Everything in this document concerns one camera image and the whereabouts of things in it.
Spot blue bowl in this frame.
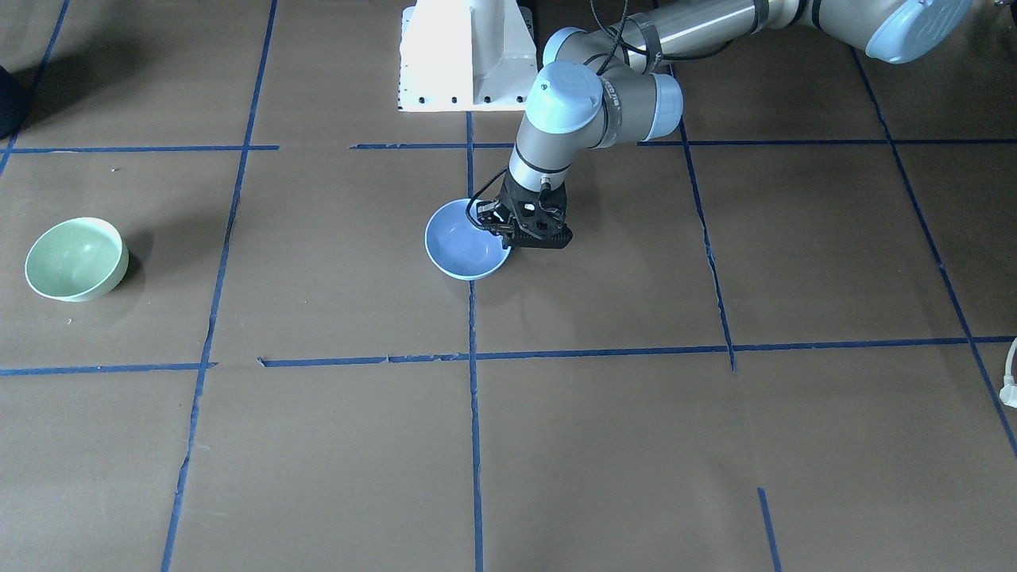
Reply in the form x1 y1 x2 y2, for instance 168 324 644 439
424 198 512 281

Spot green bowl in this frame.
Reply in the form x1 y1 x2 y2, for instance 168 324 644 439
23 217 130 303

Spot white power plug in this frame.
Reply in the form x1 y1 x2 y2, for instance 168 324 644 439
999 339 1017 409

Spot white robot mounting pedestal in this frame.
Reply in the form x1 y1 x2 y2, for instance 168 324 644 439
397 1 538 113

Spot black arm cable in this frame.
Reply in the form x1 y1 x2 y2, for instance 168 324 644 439
590 0 744 76

